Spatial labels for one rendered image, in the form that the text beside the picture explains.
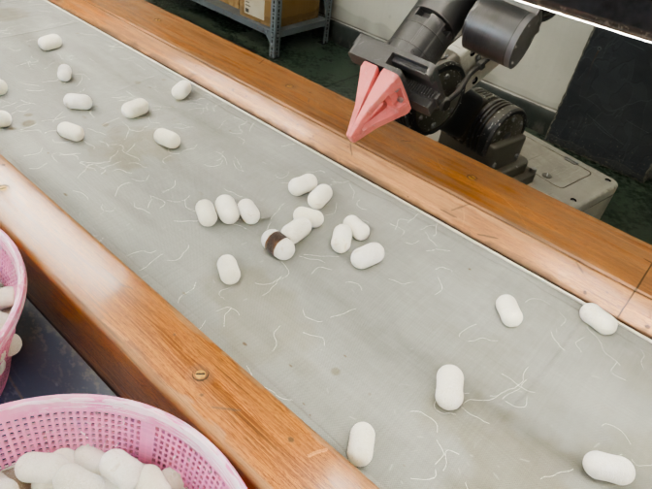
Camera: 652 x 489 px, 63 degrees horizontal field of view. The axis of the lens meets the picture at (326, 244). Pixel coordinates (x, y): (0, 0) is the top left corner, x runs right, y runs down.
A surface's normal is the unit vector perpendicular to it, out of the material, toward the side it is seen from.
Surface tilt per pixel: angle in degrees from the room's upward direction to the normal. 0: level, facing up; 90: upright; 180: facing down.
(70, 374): 0
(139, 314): 0
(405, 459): 0
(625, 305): 45
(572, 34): 90
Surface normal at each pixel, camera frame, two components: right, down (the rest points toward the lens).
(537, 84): -0.67, 0.40
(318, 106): 0.11, -0.76
